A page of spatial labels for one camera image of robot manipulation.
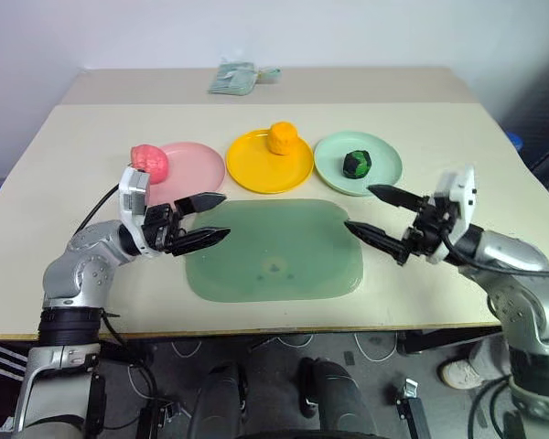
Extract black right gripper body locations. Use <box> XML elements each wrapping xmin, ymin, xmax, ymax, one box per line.
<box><xmin>401</xmin><ymin>194</ymin><xmax>461</xmax><ymax>265</ymax></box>

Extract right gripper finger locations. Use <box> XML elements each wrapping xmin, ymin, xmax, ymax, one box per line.
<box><xmin>343</xmin><ymin>220</ymin><xmax>414</xmax><ymax>267</ymax></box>
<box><xmin>367</xmin><ymin>183</ymin><xmax>429</xmax><ymax>212</ymax></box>

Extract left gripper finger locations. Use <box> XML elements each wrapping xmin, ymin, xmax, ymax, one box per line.
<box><xmin>170</xmin><ymin>226</ymin><xmax>232</xmax><ymax>258</ymax></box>
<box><xmin>173</xmin><ymin>191</ymin><xmax>228</xmax><ymax>216</ymax></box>

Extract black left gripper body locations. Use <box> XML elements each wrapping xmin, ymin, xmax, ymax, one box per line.
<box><xmin>141</xmin><ymin>202</ymin><xmax>187</xmax><ymax>255</ymax></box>

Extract pink plate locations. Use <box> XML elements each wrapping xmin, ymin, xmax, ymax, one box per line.
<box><xmin>144</xmin><ymin>141</ymin><xmax>226</xmax><ymax>209</ymax></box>

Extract light green plate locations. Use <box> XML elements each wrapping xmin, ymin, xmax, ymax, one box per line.
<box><xmin>313</xmin><ymin>131</ymin><xmax>404</xmax><ymax>198</ymax></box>

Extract yellow plate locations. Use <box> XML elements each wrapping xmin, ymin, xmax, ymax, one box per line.
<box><xmin>225</xmin><ymin>129</ymin><xmax>315</xmax><ymax>195</ymax></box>

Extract green and black toy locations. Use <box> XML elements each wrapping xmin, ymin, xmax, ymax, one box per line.
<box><xmin>341</xmin><ymin>149</ymin><xmax>373</xmax><ymax>180</ymax></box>

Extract pink squishy toy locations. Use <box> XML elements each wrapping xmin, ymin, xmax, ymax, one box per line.
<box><xmin>130</xmin><ymin>144</ymin><xmax>169</xmax><ymax>186</ymax></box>

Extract translucent green tray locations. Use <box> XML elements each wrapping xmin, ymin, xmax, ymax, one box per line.
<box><xmin>184</xmin><ymin>198</ymin><xmax>365</xmax><ymax>305</ymax></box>

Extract orange squishy toy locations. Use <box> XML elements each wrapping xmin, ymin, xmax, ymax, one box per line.
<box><xmin>267</xmin><ymin>121</ymin><xmax>300</xmax><ymax>157</ymax></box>

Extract clear plastic bag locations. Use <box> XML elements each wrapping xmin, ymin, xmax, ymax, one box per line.
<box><xmin>208</xmin><ymin>60</ymin><xmax>258</xmax><ymax>97</ymax></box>

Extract small clear packet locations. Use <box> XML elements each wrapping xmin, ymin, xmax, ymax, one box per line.
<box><xmin>255</xmin><ymin>66</ymin><xmax>283</xmax><ymax>85</ymax></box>

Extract grey white sneaker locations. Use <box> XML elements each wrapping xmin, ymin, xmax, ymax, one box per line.
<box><xmin>438</xmin><ymin>354</ymin><xmax>510</xmax><ymax>391</ymax></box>

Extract dark cabinet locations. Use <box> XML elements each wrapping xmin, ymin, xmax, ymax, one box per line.
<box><xmin>496</xmin><ymin>44</ymin><xmax>549</xmax><ymax>185</ymax></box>

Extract dark rounded robot leg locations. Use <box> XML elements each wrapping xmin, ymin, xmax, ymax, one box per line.
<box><xmin>195</xmin><ymin>360</ymin><xmax>249</xmax><ymax>439</ymax></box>
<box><xmin>297</xmin><ymin>357</ymin><xmax>378</xmax><ymax>439</ymax></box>

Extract black metal clamp stand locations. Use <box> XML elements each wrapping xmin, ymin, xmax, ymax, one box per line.
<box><xmin>393</xmin><ymin>378</ymin><xmax>434</xmax><ymax>439</ymax></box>

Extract black white-striped trousers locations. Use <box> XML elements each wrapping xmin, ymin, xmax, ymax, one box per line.
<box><xmin>0</xmin><ymin>339</ymin><xmax>31</xmax><ymax>434</ymax></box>

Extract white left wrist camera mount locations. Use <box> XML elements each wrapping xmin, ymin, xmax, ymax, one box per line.
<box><xmin>117</xmin><ymin>165</ymin><xmax>155</xmax><ymax>256</ymax></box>

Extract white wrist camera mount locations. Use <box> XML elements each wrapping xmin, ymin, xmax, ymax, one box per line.
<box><xmin>427</xmin><ymin>164</ymin><xmax>478</xmax><ymax>265</ymax></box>
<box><xmin>117</xmin><ymin>165</ymin><xmax>155</xmax><ymax>256</ymax></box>

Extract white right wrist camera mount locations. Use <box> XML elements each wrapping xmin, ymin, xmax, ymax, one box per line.
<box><xmin>427</xmin><ymin>164</ymin><xmax>478</xmax><ymax>265</ymax></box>

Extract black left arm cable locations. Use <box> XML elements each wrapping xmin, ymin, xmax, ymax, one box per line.
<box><xmin>71</xmin><ymin>184</ymin><xmax>123</xmax><ymax>239</ymax></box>

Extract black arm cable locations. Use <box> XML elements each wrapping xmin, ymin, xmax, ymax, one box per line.
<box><xmin>441</xmin><ymin>231</ymin><xmax>549</xmax><ymax>278</ymax></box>
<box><xmin>71</xmin><ymin>184</ymin><xmax>123</xmax><ymax>239</ymax></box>

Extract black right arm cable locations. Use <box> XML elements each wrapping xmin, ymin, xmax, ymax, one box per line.
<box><xmin>441</xmin><ymin>231</ymin><xmax>549</xmax><ymax>278</ymax></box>

